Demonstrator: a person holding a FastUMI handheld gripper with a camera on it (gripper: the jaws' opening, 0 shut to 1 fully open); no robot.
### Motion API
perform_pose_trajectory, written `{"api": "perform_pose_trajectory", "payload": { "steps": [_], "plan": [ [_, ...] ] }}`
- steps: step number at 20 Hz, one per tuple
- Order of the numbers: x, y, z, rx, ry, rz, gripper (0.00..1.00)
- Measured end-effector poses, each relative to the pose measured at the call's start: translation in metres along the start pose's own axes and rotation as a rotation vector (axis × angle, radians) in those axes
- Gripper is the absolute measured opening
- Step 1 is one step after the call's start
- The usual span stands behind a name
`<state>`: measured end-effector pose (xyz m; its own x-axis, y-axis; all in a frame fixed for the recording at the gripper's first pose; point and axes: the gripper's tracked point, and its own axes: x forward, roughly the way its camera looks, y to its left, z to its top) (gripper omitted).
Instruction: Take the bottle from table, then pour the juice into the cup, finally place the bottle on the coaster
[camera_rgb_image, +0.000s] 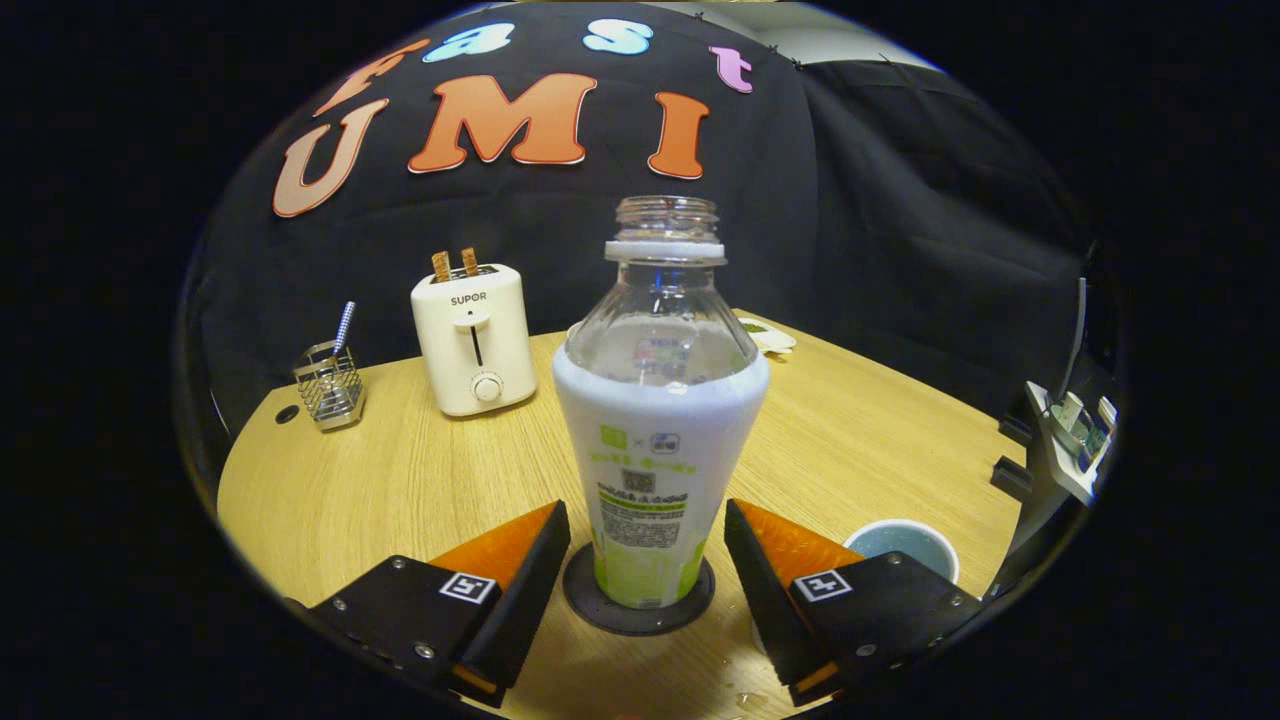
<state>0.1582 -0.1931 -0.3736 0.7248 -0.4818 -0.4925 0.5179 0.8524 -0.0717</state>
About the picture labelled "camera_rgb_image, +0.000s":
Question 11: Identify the white cup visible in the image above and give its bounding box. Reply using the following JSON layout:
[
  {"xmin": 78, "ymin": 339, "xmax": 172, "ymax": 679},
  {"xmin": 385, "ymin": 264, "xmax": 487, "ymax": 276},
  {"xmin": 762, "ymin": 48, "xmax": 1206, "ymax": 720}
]
[{"xmin": 842, "ymin": 517, "xmax": 962, "ymax": 587}]

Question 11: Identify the white divided dish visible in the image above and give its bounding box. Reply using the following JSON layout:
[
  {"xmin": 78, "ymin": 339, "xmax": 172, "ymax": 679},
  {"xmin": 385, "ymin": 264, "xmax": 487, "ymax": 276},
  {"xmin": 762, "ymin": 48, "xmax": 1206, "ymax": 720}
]
[{"xmin": 737, "ymin": 316, "xmax": 799, "ymax": 357}]

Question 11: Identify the wire mesh utensil holder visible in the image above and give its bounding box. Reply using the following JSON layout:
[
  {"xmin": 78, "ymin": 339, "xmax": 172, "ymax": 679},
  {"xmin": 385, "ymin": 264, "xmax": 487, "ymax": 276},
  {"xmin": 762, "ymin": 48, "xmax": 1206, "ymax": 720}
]
[{"xmin": 292, "ymin": 339, "xmax": 368, "ymax": 433}]

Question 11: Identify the wooden table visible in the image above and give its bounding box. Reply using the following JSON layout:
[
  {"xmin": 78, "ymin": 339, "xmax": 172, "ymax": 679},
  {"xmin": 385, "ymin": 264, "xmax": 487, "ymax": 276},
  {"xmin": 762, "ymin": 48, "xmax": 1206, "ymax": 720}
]
[{"xmin": 216, "ymin": 310, "xmax": 1028, "ymax": 720}]

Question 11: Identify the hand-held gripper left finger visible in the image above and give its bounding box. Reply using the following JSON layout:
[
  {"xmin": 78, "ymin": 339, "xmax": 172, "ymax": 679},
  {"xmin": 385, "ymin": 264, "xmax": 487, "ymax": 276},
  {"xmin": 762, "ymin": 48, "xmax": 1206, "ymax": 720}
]
[{"xmin": 285, "ymin": 499, "xmax": 573, "ymax": 709}]

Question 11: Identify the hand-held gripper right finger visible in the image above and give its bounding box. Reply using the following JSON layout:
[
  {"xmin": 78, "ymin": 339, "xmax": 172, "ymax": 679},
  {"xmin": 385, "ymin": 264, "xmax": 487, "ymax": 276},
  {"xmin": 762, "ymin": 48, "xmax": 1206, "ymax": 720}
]
[{"xmin": 723, "ymin": 497, "xmax": 986, "ymax": 709}]

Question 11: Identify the black backdrop cloth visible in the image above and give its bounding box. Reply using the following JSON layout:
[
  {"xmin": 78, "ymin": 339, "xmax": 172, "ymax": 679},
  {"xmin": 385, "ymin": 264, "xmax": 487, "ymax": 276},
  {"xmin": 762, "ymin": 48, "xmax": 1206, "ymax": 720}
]
[{"xmin": 178, "ymin": 0, "xmax": 1099, "ymax": 473}]

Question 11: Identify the white toaster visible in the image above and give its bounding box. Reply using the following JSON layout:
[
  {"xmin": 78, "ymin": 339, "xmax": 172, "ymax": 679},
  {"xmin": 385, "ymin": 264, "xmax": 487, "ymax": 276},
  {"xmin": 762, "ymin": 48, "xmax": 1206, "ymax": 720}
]
[{"xmin": 409, "ymin": 262, "xmax": 540, "ymax": 419}]

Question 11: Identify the white rack with items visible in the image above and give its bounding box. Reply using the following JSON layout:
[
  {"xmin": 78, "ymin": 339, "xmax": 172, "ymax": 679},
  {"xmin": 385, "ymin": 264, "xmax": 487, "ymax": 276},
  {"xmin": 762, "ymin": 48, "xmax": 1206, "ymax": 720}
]
[{"xmin": 1023, "ymin": 277, "xmax": 1122, "ymax": 507}]

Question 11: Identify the dark round coaster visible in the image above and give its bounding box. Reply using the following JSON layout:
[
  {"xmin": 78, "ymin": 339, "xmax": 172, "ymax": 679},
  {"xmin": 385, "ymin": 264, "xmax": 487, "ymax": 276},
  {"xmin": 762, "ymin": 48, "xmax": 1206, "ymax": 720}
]
[{"xmin": 561, "ymin": 542, "xmax": 718, "ymax": 638}]

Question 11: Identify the clear bottle with white label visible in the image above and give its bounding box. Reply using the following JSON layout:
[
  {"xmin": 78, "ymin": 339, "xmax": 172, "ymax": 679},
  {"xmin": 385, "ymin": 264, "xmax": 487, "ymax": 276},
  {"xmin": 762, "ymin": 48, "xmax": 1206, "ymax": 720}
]
[{"xmin": 551, "ymin": 194, "xmax": 773, "ymax": 611}]

